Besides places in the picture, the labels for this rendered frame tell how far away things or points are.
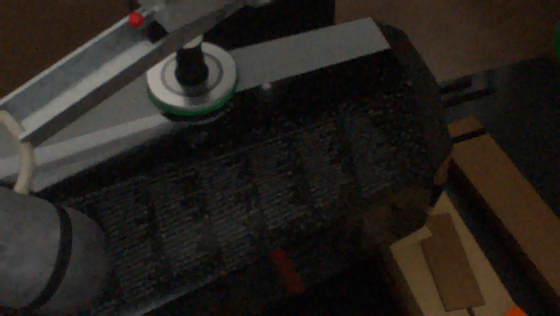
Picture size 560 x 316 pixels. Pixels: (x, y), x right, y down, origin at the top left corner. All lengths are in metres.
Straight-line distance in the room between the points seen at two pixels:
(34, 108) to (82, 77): 0.12
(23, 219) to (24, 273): 0.05
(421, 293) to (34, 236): 1.71
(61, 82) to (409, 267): 1.13
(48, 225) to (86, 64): 1.07
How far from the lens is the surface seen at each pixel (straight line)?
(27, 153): 1.81
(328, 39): 2.20
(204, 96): 2.03
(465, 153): 2.91
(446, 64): 3.29
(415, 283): 2.49
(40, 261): 0.89
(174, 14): 1.76
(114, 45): 1.96
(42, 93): 1.93
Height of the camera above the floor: 2.35
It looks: 50 degrees down
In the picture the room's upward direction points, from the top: 5 degrees counter-clockwise
